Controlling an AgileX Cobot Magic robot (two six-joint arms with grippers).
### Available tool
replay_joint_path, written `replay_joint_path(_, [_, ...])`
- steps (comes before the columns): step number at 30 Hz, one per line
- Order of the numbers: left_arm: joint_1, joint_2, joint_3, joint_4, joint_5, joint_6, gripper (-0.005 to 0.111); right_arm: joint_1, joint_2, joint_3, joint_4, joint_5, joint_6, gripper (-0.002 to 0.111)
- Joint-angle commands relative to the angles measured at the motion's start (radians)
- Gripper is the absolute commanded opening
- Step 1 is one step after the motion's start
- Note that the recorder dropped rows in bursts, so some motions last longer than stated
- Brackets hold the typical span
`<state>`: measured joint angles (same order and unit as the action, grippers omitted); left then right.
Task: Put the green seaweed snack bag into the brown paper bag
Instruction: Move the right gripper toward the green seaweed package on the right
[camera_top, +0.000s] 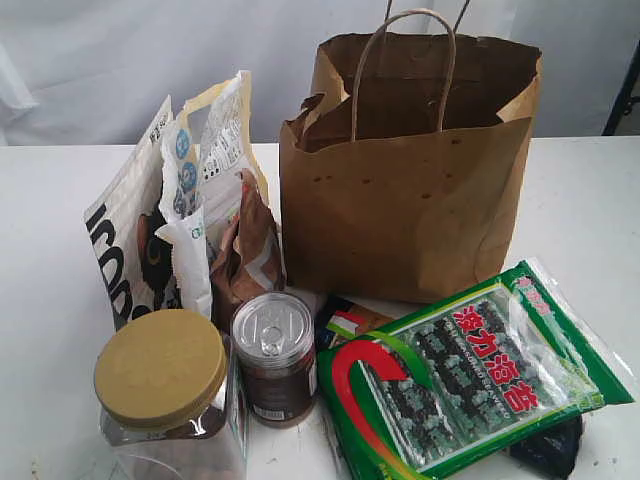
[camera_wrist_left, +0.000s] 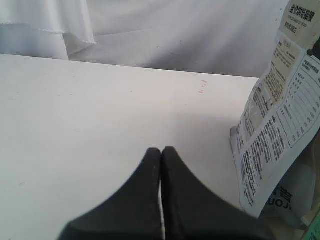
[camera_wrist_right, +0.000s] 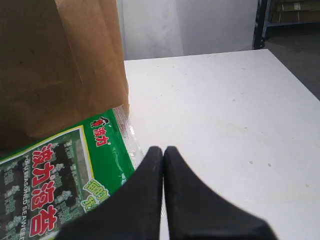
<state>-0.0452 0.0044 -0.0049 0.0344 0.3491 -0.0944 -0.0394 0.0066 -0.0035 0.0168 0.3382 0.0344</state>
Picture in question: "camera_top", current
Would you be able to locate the clear jar gold lid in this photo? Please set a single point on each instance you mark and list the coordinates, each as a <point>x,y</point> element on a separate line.
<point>172,402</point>

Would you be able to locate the brown paper shopping bag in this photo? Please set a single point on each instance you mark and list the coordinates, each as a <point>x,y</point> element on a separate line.
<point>400,178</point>

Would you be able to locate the white backdrop curtain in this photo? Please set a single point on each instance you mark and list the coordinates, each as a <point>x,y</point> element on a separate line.
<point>95,72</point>

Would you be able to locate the cream printed food pouch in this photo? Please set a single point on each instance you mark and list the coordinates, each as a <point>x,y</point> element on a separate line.
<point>224,151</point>

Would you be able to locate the black stand frame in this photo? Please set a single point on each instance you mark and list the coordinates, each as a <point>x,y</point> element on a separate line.
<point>625,99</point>

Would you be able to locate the green seaweed snack package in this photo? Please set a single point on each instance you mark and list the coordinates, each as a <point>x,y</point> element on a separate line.
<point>431,393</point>

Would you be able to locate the white blue-dotted snack packet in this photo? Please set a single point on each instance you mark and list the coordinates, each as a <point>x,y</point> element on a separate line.
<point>181,206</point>

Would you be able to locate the white cat food bag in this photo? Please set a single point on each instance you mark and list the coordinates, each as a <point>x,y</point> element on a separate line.
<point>135,263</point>

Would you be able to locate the blue spaghetti package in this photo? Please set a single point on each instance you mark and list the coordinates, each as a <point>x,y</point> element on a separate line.
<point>552,452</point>

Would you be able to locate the brown can silver lid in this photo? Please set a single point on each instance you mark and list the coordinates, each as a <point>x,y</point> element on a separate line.
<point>273,336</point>

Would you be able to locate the brown crumpled snack bag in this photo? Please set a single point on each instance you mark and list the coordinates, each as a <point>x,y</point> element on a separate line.
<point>250,262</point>

